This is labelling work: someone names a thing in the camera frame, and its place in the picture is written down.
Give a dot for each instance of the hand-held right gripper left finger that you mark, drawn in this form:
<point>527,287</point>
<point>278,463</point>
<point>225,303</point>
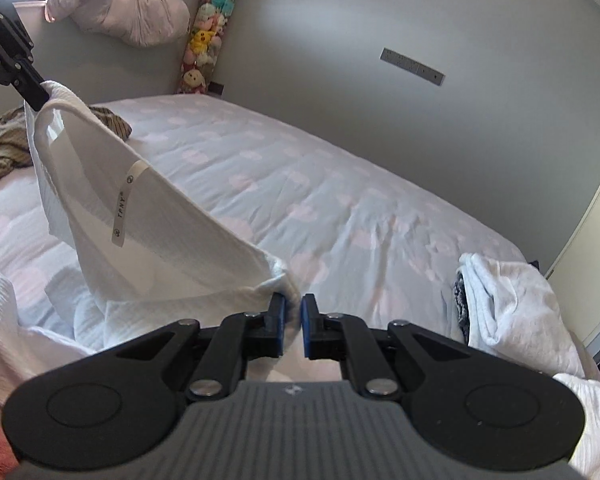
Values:
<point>279,327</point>

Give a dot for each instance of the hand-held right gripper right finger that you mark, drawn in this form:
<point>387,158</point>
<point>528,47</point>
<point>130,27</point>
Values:
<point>308,329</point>

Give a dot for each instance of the white textured garment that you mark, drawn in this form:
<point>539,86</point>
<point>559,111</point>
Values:
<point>130,220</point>

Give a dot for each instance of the folded white clothes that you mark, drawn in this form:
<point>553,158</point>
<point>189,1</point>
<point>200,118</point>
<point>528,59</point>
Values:
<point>520,305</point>

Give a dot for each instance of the brown striped cloth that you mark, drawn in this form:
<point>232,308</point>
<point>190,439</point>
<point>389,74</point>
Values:
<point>0,145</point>

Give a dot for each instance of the bed with pale dotted sheet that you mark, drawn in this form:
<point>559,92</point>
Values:
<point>340,185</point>

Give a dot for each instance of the dark patterned cloth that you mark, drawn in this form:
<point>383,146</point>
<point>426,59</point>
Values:
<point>461,305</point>

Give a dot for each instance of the hanging plush toy organizer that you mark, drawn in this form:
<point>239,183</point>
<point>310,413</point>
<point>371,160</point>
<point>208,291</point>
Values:
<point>205,35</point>

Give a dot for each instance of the cream wardrobe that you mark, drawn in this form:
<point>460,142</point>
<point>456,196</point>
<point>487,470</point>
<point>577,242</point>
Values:
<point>597,260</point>

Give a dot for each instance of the white crinkled cloth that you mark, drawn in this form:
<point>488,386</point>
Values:
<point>592,420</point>

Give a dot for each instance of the small dark wall socket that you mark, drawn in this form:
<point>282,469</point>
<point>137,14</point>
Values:
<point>215,89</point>

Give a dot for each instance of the grey wall socket strip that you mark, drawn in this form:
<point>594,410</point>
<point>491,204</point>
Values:
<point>413,66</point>

